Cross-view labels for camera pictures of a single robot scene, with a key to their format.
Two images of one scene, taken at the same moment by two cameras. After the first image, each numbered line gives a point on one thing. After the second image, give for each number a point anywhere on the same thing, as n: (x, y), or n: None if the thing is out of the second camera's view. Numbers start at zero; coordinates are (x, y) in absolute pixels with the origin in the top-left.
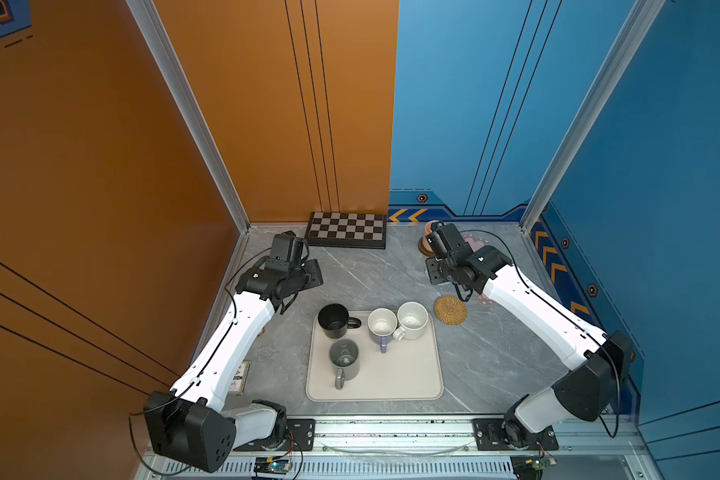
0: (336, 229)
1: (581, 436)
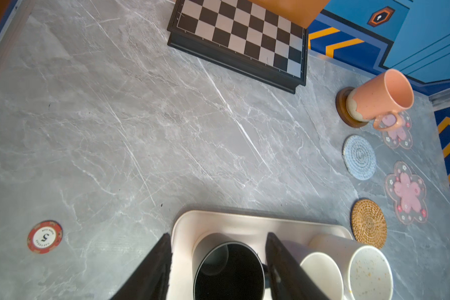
0: (244, 37)
1: None
